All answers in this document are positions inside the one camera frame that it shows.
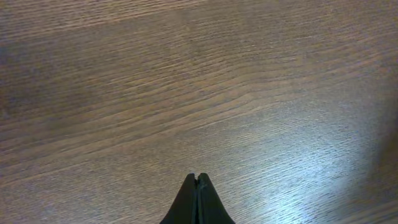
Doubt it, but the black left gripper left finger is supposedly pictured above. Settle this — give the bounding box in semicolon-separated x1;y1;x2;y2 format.
160;174;197;224

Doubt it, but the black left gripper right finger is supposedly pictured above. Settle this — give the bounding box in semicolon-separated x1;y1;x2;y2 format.
195;173;235;224

